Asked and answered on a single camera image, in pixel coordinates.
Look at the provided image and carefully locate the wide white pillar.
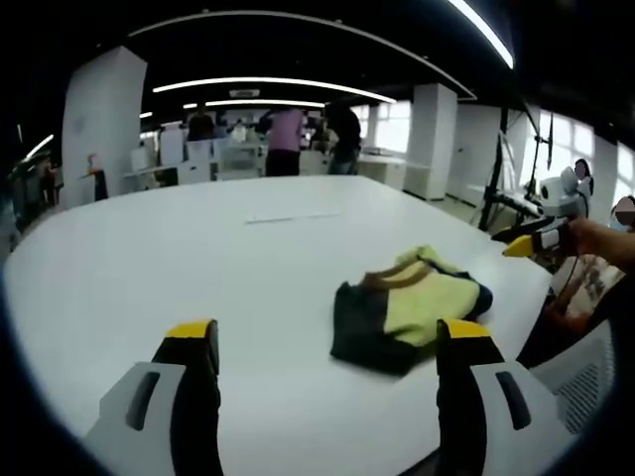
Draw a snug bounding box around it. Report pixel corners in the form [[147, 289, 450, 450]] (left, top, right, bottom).
[[60, 46, 150, 200]]

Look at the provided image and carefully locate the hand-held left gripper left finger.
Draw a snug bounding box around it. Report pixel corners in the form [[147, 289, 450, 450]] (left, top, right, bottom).
[[81, 318, 222, 476]]

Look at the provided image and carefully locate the orange and black stand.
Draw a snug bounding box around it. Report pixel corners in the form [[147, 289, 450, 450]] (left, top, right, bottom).
[[77, 153, 109, 202]]

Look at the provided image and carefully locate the yellow-green and dark garment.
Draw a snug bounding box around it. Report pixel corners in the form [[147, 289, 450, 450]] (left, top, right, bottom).
[[329, 243, 495, 376]]

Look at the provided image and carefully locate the white background desk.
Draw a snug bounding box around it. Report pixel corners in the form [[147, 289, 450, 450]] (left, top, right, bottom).
[[354, 153, 432, 195]]

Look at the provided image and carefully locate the narrow white pillar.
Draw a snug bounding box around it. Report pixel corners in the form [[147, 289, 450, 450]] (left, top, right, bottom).
[[402, 82, 458, 201]]

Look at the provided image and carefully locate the long ceiling light strip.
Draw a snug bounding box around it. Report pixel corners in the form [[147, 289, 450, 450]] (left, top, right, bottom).
[[445, 0, 516, 69]]

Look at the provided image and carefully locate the white mesh chair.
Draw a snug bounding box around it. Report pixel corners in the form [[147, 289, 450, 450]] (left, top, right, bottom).
[[525, 316, 617, 437]]

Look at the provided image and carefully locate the person's right hand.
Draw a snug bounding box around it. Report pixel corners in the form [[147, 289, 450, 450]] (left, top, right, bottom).
[[567, 217, 635, 275]]

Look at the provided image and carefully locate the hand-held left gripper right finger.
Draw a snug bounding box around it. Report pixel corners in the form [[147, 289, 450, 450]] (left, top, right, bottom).
[[435, 317, 579, 476]]

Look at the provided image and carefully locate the black tripod stand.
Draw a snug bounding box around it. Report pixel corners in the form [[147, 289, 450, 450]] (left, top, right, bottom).
[[476, 104, 558, 235]]

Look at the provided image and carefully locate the curved ceiling light strip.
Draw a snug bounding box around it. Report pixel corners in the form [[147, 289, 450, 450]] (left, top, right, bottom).
[[152, 76, 398, 104]]

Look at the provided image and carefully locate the person's floral patterned clothing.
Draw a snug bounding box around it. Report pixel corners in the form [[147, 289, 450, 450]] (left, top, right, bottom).
[[549, 253, 627, 319]]

